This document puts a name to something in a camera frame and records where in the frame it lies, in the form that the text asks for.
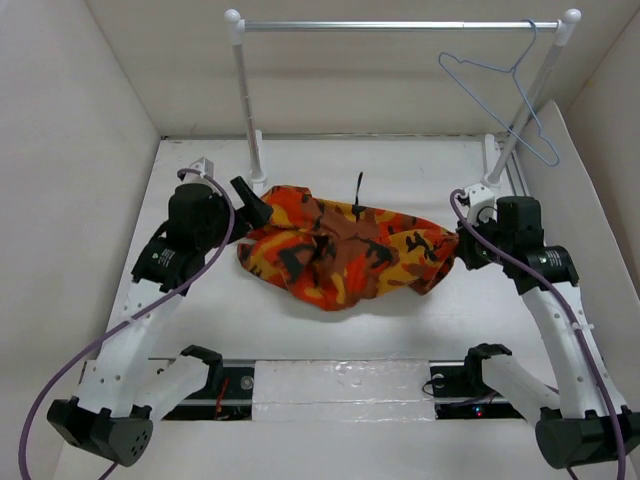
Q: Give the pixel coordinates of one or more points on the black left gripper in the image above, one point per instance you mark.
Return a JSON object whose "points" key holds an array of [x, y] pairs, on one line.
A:
{"points": [[254, 213]]}

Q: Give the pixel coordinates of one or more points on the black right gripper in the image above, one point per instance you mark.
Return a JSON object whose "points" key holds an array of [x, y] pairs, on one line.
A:
{"points": [[463, 247]]}

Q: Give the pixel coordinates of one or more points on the orange camouflage trousers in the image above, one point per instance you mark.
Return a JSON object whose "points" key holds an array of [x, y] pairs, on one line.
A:
{"points": [[333, 255]]}

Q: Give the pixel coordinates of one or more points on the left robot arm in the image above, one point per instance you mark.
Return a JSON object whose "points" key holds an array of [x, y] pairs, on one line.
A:
{"points": [[115, 408]]}

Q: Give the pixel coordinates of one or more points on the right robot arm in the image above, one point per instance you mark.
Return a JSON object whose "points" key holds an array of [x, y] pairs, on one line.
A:
{"points": [[583, 419]]}

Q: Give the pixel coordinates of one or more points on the white clothes rack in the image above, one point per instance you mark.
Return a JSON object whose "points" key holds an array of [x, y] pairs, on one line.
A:
{"points": [[238, 27]]}

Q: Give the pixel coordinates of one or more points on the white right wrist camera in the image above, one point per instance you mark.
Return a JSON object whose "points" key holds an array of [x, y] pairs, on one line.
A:
{"points": [[480, 202]]}

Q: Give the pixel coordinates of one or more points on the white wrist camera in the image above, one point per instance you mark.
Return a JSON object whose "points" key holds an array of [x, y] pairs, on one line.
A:
{"points": [[480, 202], [204, 166]]}

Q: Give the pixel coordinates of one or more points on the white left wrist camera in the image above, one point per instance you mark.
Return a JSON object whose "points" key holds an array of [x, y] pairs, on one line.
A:
{"points": [[204, 166]]}

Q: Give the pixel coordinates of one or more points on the aluminium side rail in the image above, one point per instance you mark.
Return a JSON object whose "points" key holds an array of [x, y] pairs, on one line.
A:
{"points": [[515, 175]]}

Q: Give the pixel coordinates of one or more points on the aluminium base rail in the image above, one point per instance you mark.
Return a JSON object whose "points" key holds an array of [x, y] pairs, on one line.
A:
{"points": [[368, 391]]}

